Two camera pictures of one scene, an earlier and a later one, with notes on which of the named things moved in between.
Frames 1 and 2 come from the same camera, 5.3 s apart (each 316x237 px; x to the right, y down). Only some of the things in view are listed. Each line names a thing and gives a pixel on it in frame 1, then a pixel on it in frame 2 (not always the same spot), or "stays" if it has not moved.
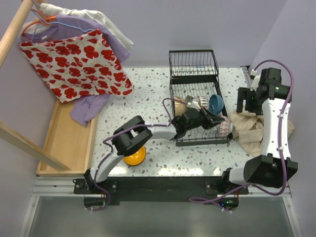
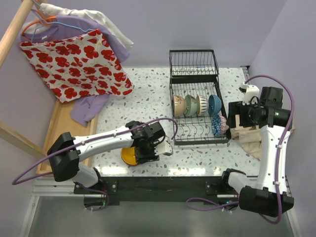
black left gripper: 206,118 -> 146,156
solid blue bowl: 216,104 stays
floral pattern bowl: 180,107 stays
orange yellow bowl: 136,158 stays
